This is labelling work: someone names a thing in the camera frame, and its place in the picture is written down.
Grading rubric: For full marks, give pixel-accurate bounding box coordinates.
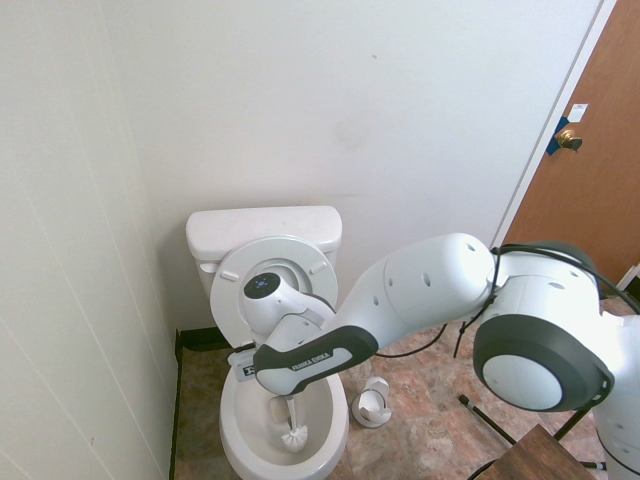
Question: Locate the white toilet brush holder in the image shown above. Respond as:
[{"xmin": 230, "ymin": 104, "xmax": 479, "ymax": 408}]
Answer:
[{"xmin": 351, "ymin": 377, "xmax": 392, "ymax": 429}]

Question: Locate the white toilet tank lid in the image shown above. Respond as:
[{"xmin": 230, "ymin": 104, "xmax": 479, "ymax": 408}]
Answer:
[{"xmin": 185, "ymin": 205, "xmax": 344, "ymax": 261}]

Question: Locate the black cable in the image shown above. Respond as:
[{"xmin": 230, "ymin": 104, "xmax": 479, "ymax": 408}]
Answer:
[{"xmin": 374, "ymin": 242, "xmax": 640, "ymax": 359}]

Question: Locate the white toilet bowl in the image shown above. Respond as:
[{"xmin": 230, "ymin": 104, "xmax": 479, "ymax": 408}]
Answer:
[{"xmin": 218, "ymin": 369, "xmax": 350, "ymax": 480}]

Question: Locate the brass door knob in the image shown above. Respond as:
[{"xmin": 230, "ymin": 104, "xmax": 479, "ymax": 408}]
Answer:
[{"xmin": 557, "ymin": 128, "xmax": 584, "ymax": 151}]

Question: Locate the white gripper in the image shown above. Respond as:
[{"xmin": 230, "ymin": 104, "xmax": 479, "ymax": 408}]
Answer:
[{"xmin": 229, "ymin": 349, "xmax": 260, "ymax": 385}]

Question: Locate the blue tape strip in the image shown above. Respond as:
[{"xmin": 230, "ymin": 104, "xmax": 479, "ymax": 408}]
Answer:
[{"xmin": 545, "ymin": 115, "xmax": 571, "ymax": 156}]

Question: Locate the black baseboard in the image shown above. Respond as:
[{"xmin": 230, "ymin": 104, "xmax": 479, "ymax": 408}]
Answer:
[
  {"xmin": 175, "ymin": 327, "xmax": 236, "ymax": 354},
  {"xmin": 167, "ymin": 329, "xmax": 186, "ymax": 480}
]

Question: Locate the white toilet seat lid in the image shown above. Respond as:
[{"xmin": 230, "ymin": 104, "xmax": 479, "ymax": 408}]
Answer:
[{"xmin": 209, "ymin": 235, "xmax": 338, "ymax": 349}]

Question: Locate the white toilet brush grey handle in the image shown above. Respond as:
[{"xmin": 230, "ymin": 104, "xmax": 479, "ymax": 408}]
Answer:
[{"xmin": 279, "ymin": 394, "xmax": 311, "ymax": 453}]

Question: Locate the brown wooden door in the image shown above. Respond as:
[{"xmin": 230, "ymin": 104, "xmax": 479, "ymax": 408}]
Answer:
[{"xmin": 499, "ymin": 0, "xmax": 640, "ymax": 301}]

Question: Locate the white door frame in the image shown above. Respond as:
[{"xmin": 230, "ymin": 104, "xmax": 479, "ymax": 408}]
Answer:
[{"xmin": 489, "ymin": 0, "xmax": 621, "ymax": 251}]

